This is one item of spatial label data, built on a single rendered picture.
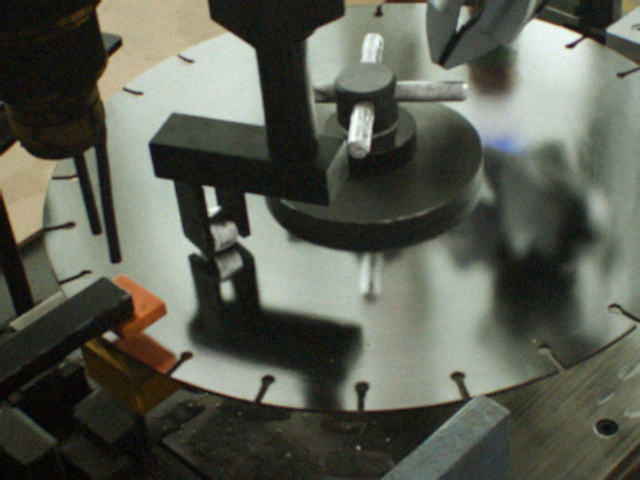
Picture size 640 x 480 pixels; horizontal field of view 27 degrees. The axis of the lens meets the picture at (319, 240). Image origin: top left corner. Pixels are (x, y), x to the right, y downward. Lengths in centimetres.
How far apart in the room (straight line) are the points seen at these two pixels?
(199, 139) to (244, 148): 2
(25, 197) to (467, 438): 62
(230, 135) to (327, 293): 8
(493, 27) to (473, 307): 16
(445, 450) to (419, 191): 20
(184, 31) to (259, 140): 62
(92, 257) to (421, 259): 16
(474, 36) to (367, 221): 12
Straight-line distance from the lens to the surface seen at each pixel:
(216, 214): 61
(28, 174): 105
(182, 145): 58
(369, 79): 63
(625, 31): 86
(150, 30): 120
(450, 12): 68
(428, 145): 65
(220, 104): 72
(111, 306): 55
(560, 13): 116
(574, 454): 65
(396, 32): 77
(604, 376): 69
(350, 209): 62
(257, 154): 56
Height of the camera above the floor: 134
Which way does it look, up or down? 39 degrees down
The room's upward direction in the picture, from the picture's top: 6 degrees counter-clockwise
